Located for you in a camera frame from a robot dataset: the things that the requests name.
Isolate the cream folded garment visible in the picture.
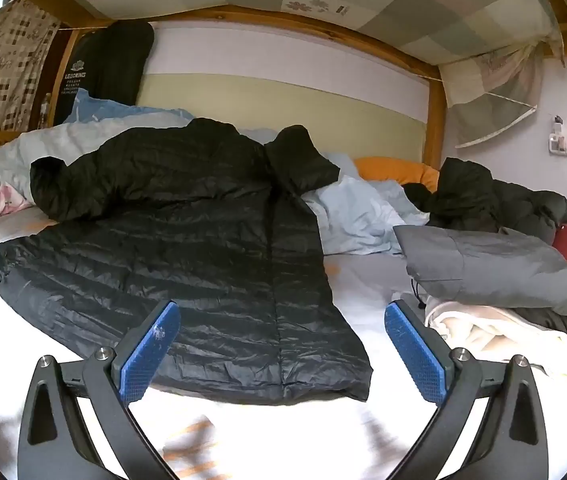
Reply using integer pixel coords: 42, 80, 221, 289
425, 297, 567, 373

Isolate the light blue grey duvet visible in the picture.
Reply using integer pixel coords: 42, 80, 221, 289
0, 113, 429, 255

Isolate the blue pillow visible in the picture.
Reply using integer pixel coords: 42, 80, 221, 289
64, 88, 195, 124

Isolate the wooden bed frame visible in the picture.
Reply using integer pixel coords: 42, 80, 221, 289
28, 0, 567, 165

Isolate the black coat pile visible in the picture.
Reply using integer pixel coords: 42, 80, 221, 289
403, 157, 567, 244

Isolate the black puffer down jacket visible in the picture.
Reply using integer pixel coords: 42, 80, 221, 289
0, 118, 372, 405

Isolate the orange pillow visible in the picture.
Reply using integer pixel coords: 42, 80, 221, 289
354, 156, 440, 193

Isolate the wall power socket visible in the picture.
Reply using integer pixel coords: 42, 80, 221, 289
548, 115, 567, 157

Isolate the grey folded garment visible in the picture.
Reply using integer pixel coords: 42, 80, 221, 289
394, 226, 567, 318

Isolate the checkered upper bunk mattress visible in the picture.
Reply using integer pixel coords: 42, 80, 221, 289
76, 0, 564, 148

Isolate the black hanging garment bag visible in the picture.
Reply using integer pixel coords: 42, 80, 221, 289
54, 21, 154, 126

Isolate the patterned beige curtain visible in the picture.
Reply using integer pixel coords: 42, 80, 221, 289
0, 0, 61, 131

